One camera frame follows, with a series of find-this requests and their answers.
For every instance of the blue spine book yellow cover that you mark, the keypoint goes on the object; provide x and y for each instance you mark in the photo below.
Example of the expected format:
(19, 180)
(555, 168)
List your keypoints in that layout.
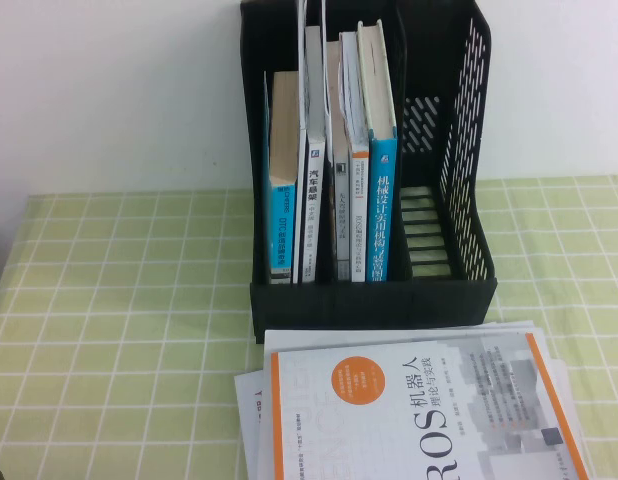
(381, 225)

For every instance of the white book red print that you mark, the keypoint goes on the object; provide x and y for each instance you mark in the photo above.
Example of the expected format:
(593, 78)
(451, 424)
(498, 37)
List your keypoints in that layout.
(249, 415)

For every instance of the cyan spine book tan pages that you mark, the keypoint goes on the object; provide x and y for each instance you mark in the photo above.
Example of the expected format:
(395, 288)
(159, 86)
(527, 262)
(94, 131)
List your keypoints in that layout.
(284, 230)

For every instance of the white orange ROS book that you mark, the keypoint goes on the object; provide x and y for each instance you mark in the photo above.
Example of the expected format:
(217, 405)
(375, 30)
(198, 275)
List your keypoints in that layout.
(389, 425)

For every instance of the black plastic book holder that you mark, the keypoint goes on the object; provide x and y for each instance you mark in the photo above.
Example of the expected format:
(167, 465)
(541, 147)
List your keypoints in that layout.
(369, 305)

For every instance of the white spine book black letters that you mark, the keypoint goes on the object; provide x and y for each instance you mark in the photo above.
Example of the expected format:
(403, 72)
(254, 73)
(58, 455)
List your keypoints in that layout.
(314, 210)

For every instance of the grey spine book dark cover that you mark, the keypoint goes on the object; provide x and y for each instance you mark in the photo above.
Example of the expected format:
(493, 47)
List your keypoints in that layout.
(341, 225)

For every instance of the white book orange spine band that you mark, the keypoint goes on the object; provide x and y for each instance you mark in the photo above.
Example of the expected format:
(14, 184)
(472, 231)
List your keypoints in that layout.
(359, 225)

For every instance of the green checkered tablecloth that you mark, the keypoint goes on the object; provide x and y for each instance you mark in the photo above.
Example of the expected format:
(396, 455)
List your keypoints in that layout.
(114, 300)

